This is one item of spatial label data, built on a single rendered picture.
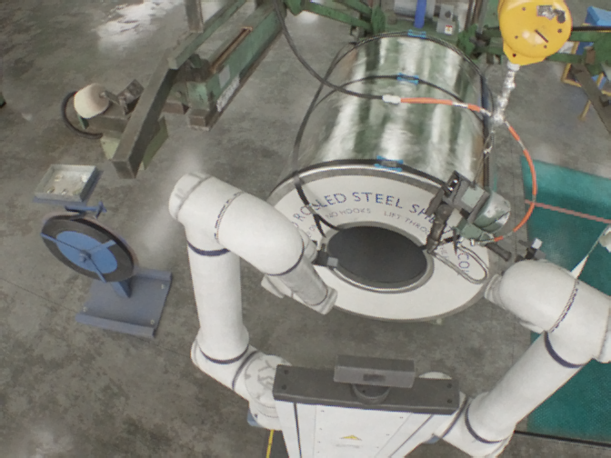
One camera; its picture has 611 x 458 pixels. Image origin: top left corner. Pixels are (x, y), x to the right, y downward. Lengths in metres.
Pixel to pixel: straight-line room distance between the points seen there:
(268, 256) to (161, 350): 2.11
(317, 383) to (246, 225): 0.32
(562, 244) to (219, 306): 3.07
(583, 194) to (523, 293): 3.49
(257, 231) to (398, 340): 2.10
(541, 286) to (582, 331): 0.12
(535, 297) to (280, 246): 0.49
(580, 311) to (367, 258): 1.77
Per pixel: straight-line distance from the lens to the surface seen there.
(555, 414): 3.02
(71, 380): 3.07
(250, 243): 0.84
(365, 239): 2.54
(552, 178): 4.28
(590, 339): 0.88
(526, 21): 1.19
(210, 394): 2.72
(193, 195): 0.90
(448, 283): 2.25
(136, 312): 3.08
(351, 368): 0.72
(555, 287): 0.85
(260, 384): 1.28
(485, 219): 1.63
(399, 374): 0.73
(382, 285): 2.39
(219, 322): 1.15
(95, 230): 2.40
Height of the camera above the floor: 2.54
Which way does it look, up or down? 50 degrees down
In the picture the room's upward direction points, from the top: 1 degrees counter-clockwise
